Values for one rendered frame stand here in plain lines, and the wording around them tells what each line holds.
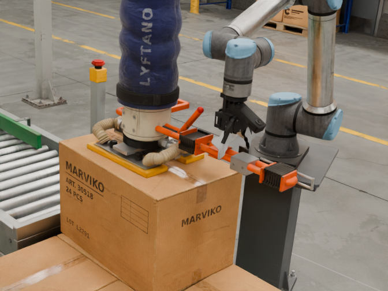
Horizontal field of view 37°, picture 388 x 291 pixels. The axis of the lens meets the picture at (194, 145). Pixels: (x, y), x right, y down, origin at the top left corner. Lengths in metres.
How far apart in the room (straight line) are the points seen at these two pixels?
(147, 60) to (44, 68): 3.75
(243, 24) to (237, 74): 0.31
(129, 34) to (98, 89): 1.17
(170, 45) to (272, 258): 1.34
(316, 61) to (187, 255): 0.97
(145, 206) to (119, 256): 0.30
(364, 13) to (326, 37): 8.56
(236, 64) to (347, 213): 2.42
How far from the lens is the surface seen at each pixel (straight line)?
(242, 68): 1.77
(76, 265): 2.26
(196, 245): 2.08
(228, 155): 1.86
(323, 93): 2.55
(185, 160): 2.10
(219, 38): 1.93
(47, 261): 2.29
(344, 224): 3.91
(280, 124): 2.69
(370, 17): 10.92
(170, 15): 1.97
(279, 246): 2.88
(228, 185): 2.07
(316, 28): 2.40
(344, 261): 3.51
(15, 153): 3.21
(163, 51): 1.97
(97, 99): 3.14
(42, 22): 5.58
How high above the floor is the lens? 1.79
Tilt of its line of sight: 22 degrees down
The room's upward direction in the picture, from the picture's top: 4 degrees clockwise
